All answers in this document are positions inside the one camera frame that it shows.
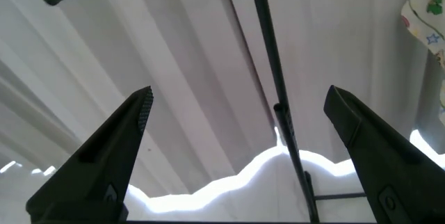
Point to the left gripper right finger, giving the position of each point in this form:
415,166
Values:
393,175

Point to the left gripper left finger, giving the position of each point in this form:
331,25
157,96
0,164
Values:
94,172

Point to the cream printed garment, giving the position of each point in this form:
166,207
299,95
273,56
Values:
426,18

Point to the black clothes rack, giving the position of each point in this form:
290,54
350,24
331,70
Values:
269,43

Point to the white curtain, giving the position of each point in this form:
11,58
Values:
174,78

